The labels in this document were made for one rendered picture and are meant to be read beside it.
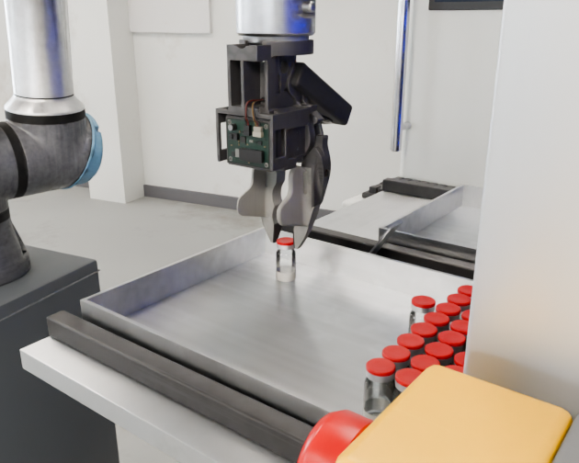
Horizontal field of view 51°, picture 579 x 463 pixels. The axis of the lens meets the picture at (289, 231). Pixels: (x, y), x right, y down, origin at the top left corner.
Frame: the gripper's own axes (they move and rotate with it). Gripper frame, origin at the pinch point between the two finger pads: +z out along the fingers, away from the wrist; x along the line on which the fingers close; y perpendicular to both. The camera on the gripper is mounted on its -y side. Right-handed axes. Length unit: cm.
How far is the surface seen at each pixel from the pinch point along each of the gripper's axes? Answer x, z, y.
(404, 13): -23, -22, -68
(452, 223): 7.1, 5.5, -28.8
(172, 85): -257, 20, -218
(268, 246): -6.2, 4.5, -4.1
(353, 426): 28.3, -8.1, 33.6
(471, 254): 16.0, 2.8, -12.4
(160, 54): -265, 1, -217
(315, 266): 0.8, 5.3, -4.0
